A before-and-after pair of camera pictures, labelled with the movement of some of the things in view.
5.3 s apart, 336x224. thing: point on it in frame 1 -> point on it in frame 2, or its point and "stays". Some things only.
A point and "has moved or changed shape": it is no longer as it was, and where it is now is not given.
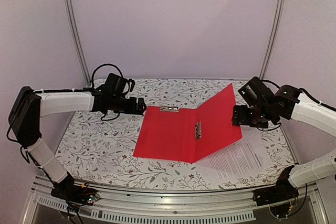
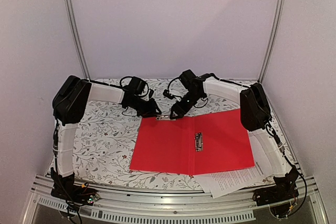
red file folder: x=188 y=135 has moved or changed shape
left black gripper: x=132 y=109 -> x=151 y=111
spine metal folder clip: x=198 y=130 -> x=198 y=141
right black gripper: x=240 y=118 -> x=181 y=110
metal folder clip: x=174 y=109 -> x=163 y=117
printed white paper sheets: x=248 y=154 -> x=221 y=184
